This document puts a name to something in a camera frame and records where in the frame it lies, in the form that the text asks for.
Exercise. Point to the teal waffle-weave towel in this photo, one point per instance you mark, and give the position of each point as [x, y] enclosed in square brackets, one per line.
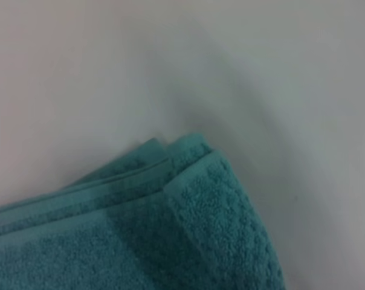
[140, 235]

